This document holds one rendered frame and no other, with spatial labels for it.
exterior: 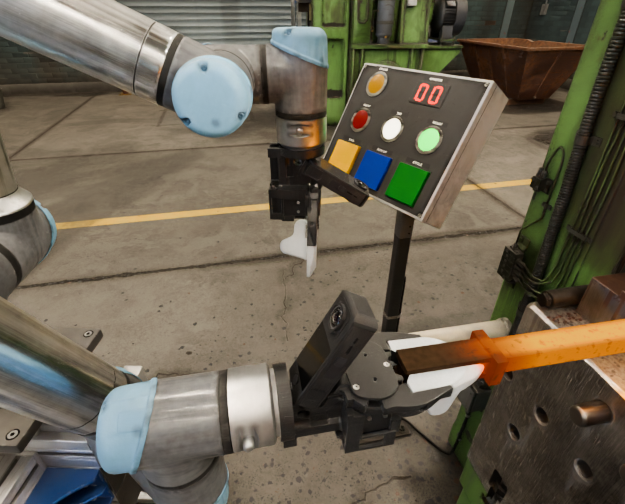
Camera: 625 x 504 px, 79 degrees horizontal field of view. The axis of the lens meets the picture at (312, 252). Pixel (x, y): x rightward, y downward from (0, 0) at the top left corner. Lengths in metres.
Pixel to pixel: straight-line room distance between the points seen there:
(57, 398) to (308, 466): 1.13
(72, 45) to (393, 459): 1.41
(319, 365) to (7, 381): 0.26
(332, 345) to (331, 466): 1.16
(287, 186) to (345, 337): 0.34
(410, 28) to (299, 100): 4.83
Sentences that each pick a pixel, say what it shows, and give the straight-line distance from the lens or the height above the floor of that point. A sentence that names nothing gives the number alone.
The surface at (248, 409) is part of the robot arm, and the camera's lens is 0.36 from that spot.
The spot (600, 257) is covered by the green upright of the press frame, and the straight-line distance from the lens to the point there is 0.87.
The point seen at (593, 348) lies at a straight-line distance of 0.51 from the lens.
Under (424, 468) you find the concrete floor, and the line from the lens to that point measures 1.53.
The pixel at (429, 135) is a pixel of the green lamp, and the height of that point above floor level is 1.10.
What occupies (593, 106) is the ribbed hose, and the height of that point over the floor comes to 1.17.
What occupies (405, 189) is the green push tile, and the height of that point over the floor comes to 1.00.
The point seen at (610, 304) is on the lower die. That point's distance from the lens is 0.68.
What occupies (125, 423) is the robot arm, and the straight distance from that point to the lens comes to 0.38.
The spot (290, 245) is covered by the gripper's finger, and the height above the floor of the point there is 0.99.
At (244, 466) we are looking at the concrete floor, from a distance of 1.50.
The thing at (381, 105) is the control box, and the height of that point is 1.13.
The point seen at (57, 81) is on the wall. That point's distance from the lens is 8.72.
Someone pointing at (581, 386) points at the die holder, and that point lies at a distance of 0.66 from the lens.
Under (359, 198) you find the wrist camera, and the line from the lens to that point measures 0.61.
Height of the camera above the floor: 1.31
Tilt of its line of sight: 33 degrees down
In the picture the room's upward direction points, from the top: straight up
